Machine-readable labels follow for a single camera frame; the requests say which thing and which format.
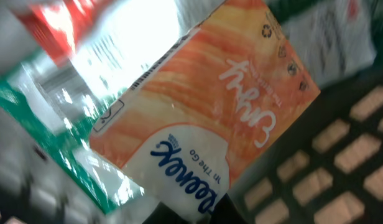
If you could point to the small red wrapper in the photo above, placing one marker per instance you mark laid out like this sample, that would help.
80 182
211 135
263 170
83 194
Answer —
60 26

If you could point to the grey plastic mesh basket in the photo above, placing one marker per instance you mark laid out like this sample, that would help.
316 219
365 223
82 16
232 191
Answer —
327 167

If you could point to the orange white small packet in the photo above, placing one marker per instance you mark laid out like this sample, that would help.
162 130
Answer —
187 131

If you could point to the green white snack bag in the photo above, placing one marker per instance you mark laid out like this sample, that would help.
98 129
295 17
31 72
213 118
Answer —
60 105

